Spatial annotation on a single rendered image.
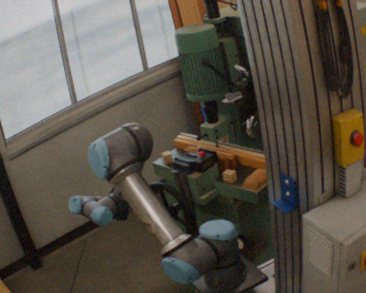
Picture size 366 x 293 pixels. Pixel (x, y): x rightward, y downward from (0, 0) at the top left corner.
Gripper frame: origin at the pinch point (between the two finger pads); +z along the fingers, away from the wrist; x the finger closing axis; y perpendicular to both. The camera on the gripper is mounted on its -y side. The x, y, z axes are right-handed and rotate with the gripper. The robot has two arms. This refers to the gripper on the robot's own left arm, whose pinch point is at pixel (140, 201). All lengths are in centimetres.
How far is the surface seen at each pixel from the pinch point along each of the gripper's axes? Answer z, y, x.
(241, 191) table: 21.3, -13.4, 33.7
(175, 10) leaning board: 99, -102, -113
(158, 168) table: 19.9, -11.3, -14.2
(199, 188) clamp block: 12.2, -11.0, 19.6
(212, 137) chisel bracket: 23.9, -30.5, 10.3
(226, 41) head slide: 19, -72, 13
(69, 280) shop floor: 30, 85, -91
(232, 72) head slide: 25, -59, 13
